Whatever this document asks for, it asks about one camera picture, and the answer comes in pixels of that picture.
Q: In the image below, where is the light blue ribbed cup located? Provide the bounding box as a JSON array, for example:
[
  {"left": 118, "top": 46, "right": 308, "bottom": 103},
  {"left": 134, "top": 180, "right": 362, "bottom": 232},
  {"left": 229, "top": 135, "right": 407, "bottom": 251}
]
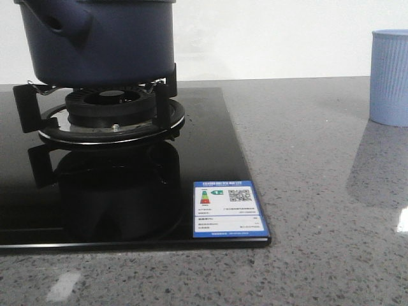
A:
[{"left": 369, "top": 29, "right": 407, "bottom": 127}]

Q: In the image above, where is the dark blue pot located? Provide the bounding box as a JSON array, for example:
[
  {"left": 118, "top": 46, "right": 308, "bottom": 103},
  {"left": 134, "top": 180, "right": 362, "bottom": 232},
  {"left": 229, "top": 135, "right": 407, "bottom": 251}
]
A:
[{"left": 16, "top": 1, "right": 174, "bottom": 88}]

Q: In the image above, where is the blue energy label sticker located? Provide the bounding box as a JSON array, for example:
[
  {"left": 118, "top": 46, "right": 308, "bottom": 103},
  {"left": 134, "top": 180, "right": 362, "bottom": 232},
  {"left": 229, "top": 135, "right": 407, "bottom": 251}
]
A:
[{"left": 193, "top": 180, "right": 269, "bottom": 238}]

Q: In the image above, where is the black burner head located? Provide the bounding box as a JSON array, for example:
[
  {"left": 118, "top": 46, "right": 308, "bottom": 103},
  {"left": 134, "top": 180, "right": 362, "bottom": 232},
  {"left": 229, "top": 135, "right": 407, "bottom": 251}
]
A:
[{"left": 65, "top": 87, "right": 156, "bottom": 128}]

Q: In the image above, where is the black glass gas stove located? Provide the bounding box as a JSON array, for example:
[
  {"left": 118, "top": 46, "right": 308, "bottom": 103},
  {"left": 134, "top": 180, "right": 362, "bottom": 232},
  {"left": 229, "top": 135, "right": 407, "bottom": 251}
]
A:
[{"left": 1, "top": 85, "right": 271, "bottom": 254}]

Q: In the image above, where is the black pot support ring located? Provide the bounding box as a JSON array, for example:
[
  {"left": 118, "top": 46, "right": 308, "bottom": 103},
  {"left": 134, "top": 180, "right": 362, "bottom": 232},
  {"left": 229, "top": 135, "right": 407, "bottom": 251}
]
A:
[{"left": 12, "top": 62, "right": 186, "bottom": 150}]

